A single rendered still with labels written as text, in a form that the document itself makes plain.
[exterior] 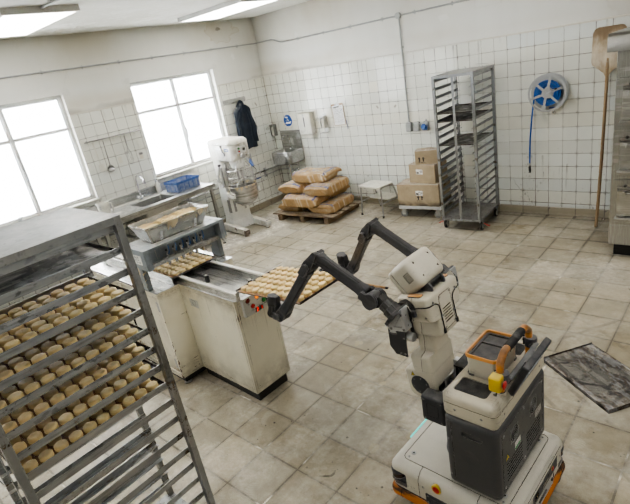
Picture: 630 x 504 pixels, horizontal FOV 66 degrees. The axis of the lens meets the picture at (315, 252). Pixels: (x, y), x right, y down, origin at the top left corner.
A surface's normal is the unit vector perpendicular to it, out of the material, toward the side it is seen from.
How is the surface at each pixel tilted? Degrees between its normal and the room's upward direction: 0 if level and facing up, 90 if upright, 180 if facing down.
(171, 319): 90
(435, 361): 81
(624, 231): 91
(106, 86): 90
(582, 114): 90
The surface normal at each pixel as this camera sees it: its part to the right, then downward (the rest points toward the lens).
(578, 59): -0.64, 0.38
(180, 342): 0.72, 0.14
